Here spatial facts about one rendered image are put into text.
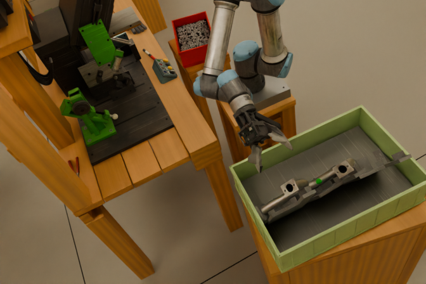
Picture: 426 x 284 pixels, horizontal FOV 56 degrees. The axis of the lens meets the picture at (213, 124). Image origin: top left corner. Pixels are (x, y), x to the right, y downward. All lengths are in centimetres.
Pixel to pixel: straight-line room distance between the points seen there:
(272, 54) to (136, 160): 77
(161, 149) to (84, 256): 117
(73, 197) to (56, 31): 84
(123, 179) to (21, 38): 71
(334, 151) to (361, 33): 199
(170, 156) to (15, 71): 72
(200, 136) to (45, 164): 66
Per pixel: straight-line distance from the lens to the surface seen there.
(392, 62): 339
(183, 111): 194
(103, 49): 207
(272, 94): 190
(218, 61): 149
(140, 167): 184
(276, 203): 148
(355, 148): 178
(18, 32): 165
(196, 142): 180
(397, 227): 169
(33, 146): 152
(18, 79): 181
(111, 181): 185
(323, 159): 174
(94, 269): 274
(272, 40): 164
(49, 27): 221
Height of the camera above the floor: 230
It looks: 49 degrees down
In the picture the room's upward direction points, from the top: 17 degrees counter-clockwise
